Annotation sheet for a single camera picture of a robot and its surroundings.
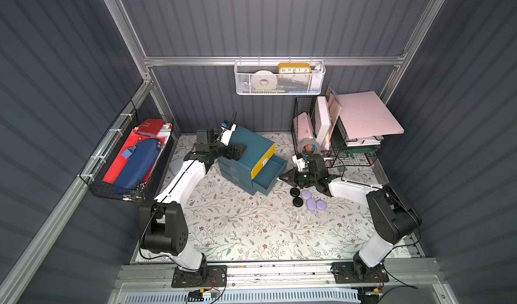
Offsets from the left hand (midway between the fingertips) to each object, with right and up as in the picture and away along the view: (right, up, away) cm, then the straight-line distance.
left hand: (238, 142), depth 86 cm
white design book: (+38, +9, +3) cm, 39 cm away
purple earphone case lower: (+33, -28, +6) cm, 44 cm away
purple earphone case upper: (+31, -24, +8) cm, 40 cm away
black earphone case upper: (+26, -24, +11) cm, 37 cm away
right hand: (+21, -17, +3) cm, 27 cm away
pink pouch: (+32, +9, +21) cm, 40 cm away
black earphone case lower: (+27, -27, +5) cm, 39 cm away
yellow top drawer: (+11, -8, -2) cm, 14 cm away
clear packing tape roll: (+34, +2, +15) cm, 37 cm away
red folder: (-40, -8, -15) cm, 44 cm away
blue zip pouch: (-32, -8, -18) cm, 38 cm away
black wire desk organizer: (+51, -4, +13) cm, 53 cm away
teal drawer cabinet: (+1, -12, -1) cm, 13 cm away
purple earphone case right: (+38, -29, +5) cm, 47 cm away
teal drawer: (+12, -16, 0) cm, 20 cm away
